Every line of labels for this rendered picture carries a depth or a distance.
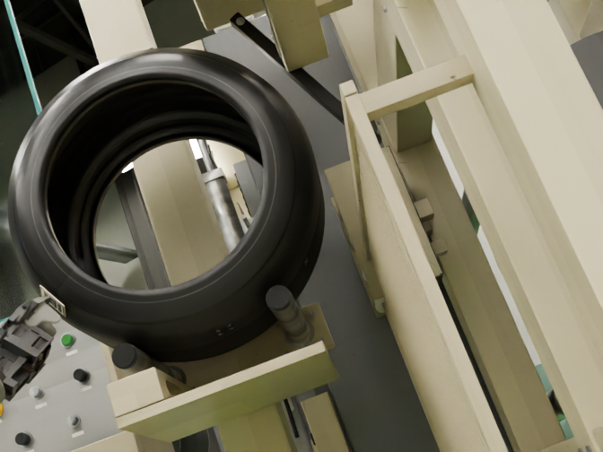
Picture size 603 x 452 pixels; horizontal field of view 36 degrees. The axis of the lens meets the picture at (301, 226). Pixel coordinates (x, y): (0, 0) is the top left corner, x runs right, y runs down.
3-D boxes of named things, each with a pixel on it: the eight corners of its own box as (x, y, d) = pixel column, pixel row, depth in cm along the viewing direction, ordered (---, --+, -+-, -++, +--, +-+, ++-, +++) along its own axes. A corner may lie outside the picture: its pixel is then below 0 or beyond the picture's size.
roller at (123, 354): (156, 384, 192) (170, 366, 193) (173, 396, 191) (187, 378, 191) (105, 359, 159) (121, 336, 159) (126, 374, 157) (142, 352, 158)
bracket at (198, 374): (154, 415, 192) (141, 370, 195) (336, 347, 193) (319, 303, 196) (151, 413, 189) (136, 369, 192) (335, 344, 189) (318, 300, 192)
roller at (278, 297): (284, 336, 192) (296, 318, 193) (303, 348, 191) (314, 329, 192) (259, 301, 159) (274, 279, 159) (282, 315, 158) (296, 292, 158)
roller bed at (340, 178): (377, 317, 206) (330, 199, 215) (440, 294, 206) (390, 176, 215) (374, 299, 187) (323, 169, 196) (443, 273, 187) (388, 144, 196)
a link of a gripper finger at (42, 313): (72, 311, 163) (43, 343, 155) (42, 295, 163) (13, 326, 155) (75, 299, 161) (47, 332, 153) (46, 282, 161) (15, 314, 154)
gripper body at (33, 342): (48, 363, 157) (6, 411, 148) (4, 338, 158) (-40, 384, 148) (56, 334, 153) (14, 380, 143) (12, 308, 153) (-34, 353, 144)
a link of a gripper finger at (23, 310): (36, 317, 159) (6, 348, 152) (27, 311, 159) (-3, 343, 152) (41, 298, 156) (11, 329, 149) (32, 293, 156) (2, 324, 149)
